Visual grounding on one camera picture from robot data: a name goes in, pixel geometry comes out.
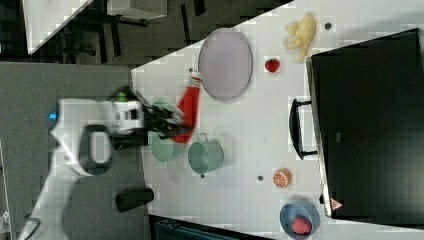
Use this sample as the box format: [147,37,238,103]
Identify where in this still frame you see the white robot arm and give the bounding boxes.
[18,86,188,240]

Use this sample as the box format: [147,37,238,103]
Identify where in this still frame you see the blue metal frame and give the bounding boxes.
[154,220,267,240]

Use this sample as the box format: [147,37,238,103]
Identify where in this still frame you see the white side table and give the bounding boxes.
[22,0,94,55]

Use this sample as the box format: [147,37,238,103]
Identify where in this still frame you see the red toy strawberry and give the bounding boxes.
[265,59,280,73]

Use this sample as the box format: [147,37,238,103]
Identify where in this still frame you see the toy peeled banana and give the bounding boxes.
[283,12,316,63]

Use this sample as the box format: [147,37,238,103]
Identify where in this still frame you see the red ketchup bottle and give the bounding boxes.
[173,71,202,144]

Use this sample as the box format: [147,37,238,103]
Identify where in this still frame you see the toy orange half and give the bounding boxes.
[273,168,292,188]

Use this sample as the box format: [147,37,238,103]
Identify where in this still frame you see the black silver toaster oven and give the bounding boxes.
[306,29,424,229]

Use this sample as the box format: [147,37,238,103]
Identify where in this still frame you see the black cylinder on floor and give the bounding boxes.
[115,188,154,213]

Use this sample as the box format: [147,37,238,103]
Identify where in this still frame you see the green measuring cup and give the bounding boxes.
[188,133,224,175]

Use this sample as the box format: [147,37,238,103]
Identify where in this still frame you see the round lilac plate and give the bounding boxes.
[198,28,253,101]

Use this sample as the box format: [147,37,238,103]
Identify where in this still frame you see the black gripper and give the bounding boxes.
[143,105,191,139]

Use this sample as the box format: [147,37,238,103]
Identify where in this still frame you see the blue bowl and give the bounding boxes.
[280,200,320,240]

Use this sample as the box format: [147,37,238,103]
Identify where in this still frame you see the red toy in bowl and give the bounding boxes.
[291,217,312,235]

